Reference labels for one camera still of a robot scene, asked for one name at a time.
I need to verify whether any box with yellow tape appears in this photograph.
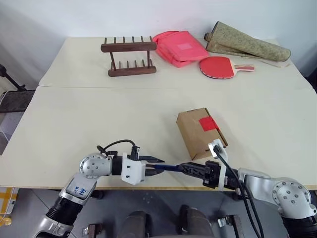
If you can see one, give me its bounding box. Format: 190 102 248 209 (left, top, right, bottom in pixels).
0 186 18 227

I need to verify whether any dark grey padded seat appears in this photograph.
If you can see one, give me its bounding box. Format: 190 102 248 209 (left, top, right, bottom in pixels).
0 90 37 114

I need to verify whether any black stand pole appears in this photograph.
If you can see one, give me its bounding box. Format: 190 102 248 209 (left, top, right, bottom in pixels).
0 63 27 91

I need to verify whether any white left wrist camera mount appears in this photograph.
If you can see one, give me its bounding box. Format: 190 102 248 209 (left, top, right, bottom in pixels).
120 146 147 185

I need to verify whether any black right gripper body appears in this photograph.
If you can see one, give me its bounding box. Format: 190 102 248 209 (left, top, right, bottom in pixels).
202 160 221 188

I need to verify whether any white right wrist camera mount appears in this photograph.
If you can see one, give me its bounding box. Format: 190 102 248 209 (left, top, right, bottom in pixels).
208 138 229 192

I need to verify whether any red table tennis paddle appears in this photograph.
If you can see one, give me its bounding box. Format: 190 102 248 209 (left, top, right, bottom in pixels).
198 56 256 80

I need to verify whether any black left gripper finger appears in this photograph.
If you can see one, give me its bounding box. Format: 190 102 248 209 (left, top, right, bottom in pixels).
140 155 166 164
145 168 164 178

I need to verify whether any brown cardboard box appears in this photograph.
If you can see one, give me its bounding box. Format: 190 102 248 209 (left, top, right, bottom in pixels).
176 107 229 162

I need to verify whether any black table caster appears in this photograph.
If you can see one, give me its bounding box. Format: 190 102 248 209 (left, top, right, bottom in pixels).
90 190 104 201

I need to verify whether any pink fabric bag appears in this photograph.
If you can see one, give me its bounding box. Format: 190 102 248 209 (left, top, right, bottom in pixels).
152 30 209 68

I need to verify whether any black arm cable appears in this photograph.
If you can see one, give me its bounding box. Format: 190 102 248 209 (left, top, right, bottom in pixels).
96 139 137 156
213 145 264 238

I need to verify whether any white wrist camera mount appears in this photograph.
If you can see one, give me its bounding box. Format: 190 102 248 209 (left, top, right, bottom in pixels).
208 138 229 192
120 146 147 185

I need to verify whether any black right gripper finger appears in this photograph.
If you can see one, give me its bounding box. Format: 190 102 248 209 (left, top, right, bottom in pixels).
180 169 207 180
176 162 208 171

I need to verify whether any dark rounded shape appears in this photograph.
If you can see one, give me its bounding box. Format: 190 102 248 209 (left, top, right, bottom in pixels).
122 210 153 238
178 204 215 238

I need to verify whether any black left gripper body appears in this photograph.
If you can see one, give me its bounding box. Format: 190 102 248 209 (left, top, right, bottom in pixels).
141 160 153 178

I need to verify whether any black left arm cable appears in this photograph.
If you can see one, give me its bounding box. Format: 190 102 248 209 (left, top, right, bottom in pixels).
96 139 137 156

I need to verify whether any red tape patch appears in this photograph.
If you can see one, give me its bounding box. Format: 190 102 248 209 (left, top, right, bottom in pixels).
198 116 221 132

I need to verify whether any blue pen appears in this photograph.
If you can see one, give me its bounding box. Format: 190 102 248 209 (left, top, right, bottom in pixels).
148 164 185 173

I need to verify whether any dark wooden peg rack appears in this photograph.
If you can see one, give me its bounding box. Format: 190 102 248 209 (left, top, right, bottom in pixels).
100 35 158 78

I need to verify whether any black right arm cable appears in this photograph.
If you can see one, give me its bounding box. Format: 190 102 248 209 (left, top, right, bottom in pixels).
213 145 264 238

